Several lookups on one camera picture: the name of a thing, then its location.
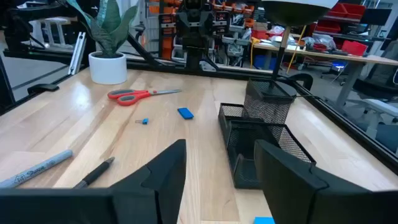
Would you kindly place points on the white stool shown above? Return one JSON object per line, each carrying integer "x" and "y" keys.
{"x": 51, "y": 21}

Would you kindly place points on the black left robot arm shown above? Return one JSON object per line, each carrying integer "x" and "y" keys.
{"x": 194, "y": 46}

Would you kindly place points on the snake plant in white pot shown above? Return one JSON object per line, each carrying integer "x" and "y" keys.
{"x": 107, "y": 68}

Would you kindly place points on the blue plastic bin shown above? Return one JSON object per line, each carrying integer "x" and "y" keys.
{"x": 264, "y": 62}

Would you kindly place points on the orange and black parts shelf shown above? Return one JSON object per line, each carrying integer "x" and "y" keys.
{"x": 168, "y": 31}

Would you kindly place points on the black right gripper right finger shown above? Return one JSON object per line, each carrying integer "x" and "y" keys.
{"x": 289, "y": 186}

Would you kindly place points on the black mesh desk organizer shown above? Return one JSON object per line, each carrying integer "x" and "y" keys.
{"x": 267, "y": 109}

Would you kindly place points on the dark blue eraser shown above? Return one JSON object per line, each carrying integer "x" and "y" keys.
{"x": 185, "y": 113}

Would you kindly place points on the white globe table lamp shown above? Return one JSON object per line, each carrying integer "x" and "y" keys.
{"x": 295, "y": 12}

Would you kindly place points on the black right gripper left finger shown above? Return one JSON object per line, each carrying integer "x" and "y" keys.
{"x": 161, "y": 186}

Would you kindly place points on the small blue binder clip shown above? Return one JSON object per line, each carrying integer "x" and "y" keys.
{"x": 145, "y": 121}

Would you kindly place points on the silver Sharpie marker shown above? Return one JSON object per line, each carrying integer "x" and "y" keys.
{"x": 37, "y": 169}

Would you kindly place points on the silver aluminium extrusion bar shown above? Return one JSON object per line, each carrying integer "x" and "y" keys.
{"x": 77, "y": 53}

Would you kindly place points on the red plastic bin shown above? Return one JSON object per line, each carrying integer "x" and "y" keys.
{"x": 354, "y": 48}
{"x": 346, "y": 10}
{"x": 328, "y": 27}

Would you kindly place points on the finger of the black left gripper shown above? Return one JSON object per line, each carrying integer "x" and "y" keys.
{"x": 211, "y": 21}
{"x": 183, "y": 21}

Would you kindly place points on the wooden workbench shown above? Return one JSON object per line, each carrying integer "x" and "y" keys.
{"x": 357, "y": 58}

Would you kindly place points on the light blue sticky note pad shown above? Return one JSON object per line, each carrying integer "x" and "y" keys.
{"x": 264, "y": 221}

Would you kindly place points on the black pen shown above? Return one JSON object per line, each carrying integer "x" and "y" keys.
{"x": 94, "y": 173}

